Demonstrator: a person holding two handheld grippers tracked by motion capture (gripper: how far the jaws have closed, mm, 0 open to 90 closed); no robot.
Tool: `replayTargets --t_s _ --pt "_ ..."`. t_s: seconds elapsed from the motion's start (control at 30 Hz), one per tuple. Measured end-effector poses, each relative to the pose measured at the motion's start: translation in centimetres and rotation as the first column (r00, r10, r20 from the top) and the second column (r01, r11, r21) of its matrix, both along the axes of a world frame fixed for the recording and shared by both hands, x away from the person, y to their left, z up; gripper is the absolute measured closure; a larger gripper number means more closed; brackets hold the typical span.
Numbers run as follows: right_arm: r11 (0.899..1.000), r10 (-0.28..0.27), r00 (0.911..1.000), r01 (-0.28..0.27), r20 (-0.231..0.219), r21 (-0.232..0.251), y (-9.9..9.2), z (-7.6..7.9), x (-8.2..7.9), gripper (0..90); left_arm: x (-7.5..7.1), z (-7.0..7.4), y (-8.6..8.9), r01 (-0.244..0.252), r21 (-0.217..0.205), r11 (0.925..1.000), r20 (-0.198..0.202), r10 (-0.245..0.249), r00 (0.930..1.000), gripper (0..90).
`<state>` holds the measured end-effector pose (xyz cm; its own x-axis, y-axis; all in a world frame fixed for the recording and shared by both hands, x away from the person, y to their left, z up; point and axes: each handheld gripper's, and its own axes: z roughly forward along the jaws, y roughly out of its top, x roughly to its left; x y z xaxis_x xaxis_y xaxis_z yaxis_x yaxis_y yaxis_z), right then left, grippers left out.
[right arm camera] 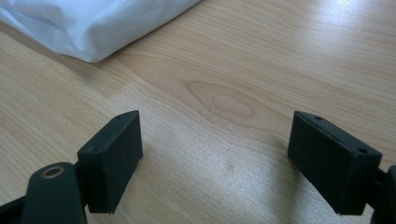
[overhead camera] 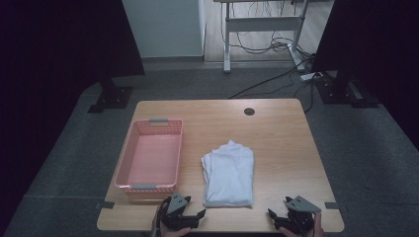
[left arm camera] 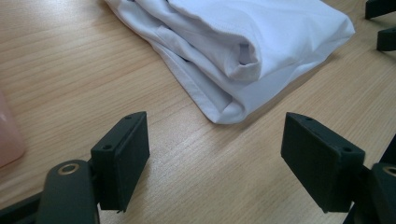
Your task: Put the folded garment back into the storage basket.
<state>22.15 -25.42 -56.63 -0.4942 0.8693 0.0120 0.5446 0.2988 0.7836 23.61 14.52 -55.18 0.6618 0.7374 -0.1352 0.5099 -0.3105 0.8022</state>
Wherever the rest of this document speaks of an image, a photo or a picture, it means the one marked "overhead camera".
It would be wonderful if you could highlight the white power strip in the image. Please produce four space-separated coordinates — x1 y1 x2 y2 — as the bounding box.
299 71 318 82

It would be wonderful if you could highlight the long black floor cable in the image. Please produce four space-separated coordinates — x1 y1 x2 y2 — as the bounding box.
226 56 316 114

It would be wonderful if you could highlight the white desk frame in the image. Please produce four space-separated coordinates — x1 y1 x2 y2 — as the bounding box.
212 0 310 74

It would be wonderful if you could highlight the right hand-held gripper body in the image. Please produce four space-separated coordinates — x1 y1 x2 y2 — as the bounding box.
273 195 322 236

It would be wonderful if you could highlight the black stand base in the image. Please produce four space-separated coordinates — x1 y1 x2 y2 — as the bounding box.
315 69 380 110
87 77 134 115

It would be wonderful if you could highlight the white cabinet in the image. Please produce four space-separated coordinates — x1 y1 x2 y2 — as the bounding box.
122 0 207 59

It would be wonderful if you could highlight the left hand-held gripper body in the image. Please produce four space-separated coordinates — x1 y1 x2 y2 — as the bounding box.
159 192 201 232

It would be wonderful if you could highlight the dark tape strip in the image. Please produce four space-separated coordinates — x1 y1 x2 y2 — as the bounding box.
324 201 348 212
95 200 116 210

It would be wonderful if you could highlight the white shirt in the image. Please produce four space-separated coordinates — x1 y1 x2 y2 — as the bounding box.
201 139 255 208

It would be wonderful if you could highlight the tangle of dark cables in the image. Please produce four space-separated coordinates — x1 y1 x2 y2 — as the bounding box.
229 0 312 56

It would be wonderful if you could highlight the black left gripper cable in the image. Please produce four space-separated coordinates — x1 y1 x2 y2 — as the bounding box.
153 201 166 237

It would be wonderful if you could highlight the dark curtain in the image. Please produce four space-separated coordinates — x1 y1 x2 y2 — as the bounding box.
0 0 146 231
310 0 419 151

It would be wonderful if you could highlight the person's left hand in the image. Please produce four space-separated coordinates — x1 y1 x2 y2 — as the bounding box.
151 210 192 237

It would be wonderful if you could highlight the person's right hand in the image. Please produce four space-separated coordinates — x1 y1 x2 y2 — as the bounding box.
280 211 326 237

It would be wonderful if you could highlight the pink plastic basket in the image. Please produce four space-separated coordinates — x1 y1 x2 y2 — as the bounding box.
114 118 184 202

